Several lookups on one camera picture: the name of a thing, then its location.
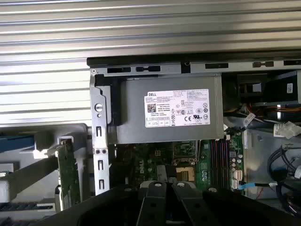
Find white plastic wire connector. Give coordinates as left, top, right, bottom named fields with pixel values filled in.
left=273, top=121, right=301, bottom=140

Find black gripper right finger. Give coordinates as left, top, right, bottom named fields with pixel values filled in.
left=171, top=180, right=301, bottom=226

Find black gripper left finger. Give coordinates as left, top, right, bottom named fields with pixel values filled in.
left=35, top=181, right=168, bottom=226

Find orange red power wires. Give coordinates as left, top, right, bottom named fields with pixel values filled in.
left=264, top=105, right=301, bottom=116

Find metal socket cover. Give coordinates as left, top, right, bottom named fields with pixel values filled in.
left=172, top=140, right=198, bottom=166

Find green motherboard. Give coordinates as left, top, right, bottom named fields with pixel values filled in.
left=115, top=139, right=246, bottom=192

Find green graphics card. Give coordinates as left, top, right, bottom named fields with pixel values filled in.
left=55, top=136, right=82, bottom=211

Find black RAM slot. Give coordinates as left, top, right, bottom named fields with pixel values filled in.
left=219, top=140, right=225, bottom=189
left=214, top=140, right=220, bottom=189
left=224, top=140, right=230, bottom=189
left=210, top=140, right=215, bottom=189

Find black open PC case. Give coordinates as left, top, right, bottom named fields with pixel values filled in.
left=86, top=50, right=301, bottom=212

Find grey plastic parts rack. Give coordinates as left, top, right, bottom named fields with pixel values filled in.
left=0, top=122, right=94, bottom=226

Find grey power supply unit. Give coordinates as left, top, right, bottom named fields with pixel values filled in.
left=107, top=74, right=224, bottom=145

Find CPU socket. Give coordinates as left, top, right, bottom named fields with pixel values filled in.
left=175, top=165, right=196, bottom=182

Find black cable with blue plug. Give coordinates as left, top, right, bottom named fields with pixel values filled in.
left=238, top=181, right=284, bottom=190

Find black cable bundle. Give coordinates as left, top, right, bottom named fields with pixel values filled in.
left=268, top=143, right=301, bottom=216

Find hard disk in blue carrier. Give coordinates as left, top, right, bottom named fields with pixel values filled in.
left=0, top=133, right=38, bottom=153

